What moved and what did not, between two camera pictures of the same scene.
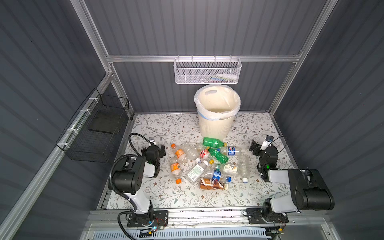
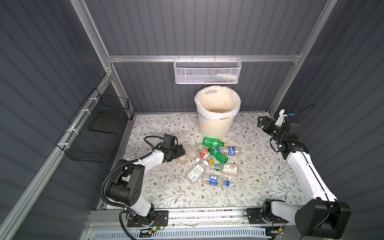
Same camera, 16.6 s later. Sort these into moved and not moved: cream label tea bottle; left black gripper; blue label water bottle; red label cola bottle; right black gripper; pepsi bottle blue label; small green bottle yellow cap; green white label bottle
Moved: blue label water bottle; right black gripper; left black gripper
Not moved: small green bottle yellow cap; cream label tea bottle; green white label bottle; red label cola bottle; pepsi bottle blue label
